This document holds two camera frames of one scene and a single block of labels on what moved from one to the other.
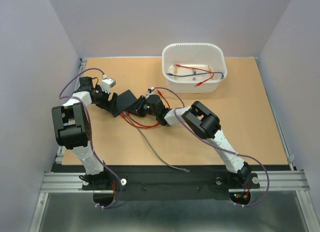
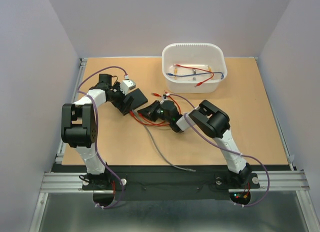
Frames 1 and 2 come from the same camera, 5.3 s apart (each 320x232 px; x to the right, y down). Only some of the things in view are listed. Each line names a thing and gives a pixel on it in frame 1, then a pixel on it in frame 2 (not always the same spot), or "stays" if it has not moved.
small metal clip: x=194 y=78 stays
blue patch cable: x=222 y=76 stays
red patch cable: x=122 y=114 -> x=142 y=119
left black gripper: x=112 y=105 -> x=119 y=104
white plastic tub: x=193 y=67 stays
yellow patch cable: x=175 y=70 stays
